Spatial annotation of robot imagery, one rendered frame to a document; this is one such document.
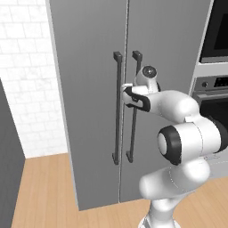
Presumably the black built-in microwave oven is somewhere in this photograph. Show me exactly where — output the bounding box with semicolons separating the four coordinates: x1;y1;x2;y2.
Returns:
199;0;228;64

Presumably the black fridge door handle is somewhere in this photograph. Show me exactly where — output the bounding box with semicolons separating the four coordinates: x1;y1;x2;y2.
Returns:
111;51;124;166
126;50;143;164

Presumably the steel built-in oven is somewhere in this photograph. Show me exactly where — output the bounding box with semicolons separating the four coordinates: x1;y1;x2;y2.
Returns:
190;75;228;180

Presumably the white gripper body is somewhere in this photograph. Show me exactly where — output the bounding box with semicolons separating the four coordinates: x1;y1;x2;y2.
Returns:
121;83;134;91

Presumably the steel oven door handle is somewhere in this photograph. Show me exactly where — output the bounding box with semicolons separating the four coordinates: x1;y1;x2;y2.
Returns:
192;91;228;102

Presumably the dark grey cabinet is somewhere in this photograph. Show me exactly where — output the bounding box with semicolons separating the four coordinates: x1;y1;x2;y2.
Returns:
0;77;27;228

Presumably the grey fridge door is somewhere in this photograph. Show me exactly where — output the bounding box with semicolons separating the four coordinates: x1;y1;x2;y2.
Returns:
118;0;215;204
48;0;130;212

